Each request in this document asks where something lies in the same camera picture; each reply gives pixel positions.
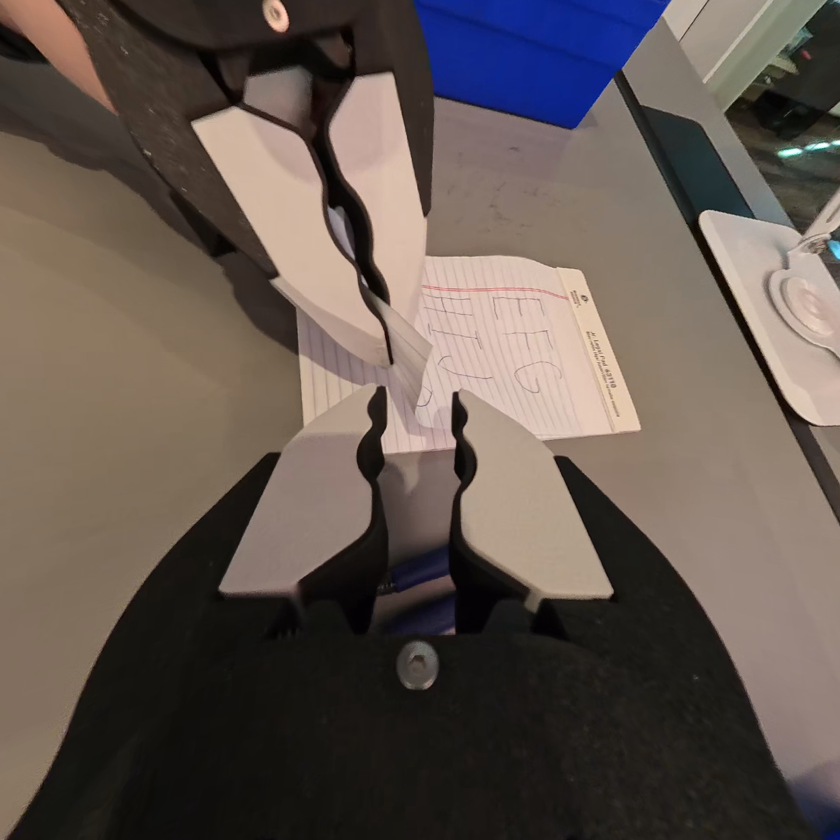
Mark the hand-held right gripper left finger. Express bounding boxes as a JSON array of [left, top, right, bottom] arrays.
[[218, 385, 390, 635]]

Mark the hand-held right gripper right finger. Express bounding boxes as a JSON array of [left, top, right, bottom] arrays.
[[448, 390, 615, 635]]

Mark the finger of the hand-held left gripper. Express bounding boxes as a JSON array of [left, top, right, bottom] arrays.
[[327, 72, 432, 324], [190, 101, 396, 366]]

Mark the blue retractable pen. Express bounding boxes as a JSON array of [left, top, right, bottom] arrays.
[[384, 551, 454, 595], [394, 596, 455, 635]]

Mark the white lined notepad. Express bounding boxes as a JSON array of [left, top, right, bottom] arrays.
[[298, 256, 641, 455]]

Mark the handwritten lined paper sheet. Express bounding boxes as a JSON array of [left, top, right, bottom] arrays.
[[269, 256, 578, 454]]

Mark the person's left forearm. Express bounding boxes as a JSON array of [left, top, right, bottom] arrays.
[[0, 0, 119, 116]]

